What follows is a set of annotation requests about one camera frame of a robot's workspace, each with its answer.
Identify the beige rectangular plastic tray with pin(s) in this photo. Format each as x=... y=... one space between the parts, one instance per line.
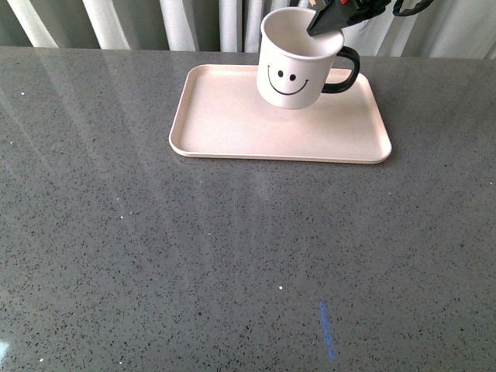
x=222 y=115

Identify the white smiley mug black handle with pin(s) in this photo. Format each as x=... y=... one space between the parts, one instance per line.
x=293 y=66

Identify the grey pleated curtain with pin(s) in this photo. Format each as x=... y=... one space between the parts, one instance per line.
x=451 y=29

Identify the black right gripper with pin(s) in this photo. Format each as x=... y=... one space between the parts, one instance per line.
x=334 y=15

